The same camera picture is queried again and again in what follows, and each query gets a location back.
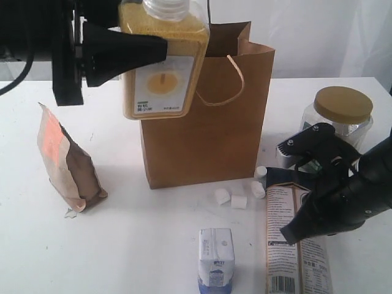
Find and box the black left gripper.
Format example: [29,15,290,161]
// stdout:
[51,1,168,107]

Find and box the white marshmallow by bag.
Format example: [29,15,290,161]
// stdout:
[254,165,268,185]

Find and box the white blue milk carton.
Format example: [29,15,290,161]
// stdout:
[198,228,235,294]

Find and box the white marshmallow left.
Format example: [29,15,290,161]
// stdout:
[214,188,231,205]

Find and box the white marshmallow middle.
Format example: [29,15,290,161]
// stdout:
[230,195,247,209]

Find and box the white marshmallow right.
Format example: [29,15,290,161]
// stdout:
[251,181,266,199]

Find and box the long noodle package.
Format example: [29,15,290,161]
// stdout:
[266,167,333,293]

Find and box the yellow millet plastic bottle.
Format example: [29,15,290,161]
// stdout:
[119,1,209,119]

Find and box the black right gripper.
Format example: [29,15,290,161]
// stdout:
[280,153,391,245]

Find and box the brown paper shopping bag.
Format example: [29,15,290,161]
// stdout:
[141,21,275,189]

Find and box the torn kraft paper pouch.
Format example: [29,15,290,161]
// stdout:
[37,103,108,213]

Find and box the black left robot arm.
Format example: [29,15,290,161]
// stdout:
[1,1,168,107]

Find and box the clear nut jar gold lid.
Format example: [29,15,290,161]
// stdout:
[300,86,373,149]

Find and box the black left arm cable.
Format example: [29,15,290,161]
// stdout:
[0,55,34,97]

